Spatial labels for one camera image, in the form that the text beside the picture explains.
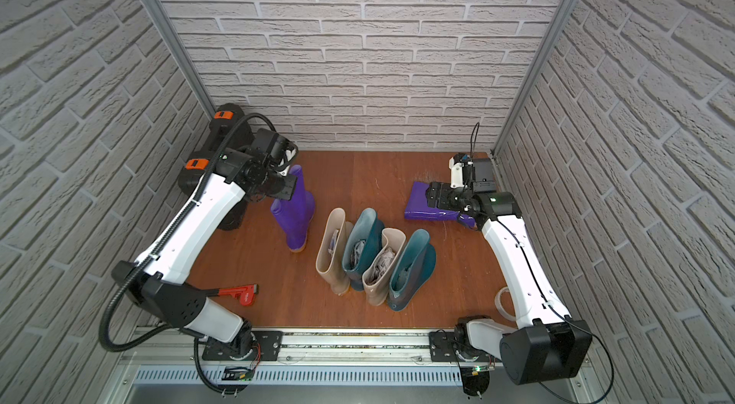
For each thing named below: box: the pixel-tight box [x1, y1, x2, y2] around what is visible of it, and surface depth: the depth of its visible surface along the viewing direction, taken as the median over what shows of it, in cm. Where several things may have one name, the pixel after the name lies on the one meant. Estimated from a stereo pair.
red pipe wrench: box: [218, 284, 258, 307], surface depth 83 cm
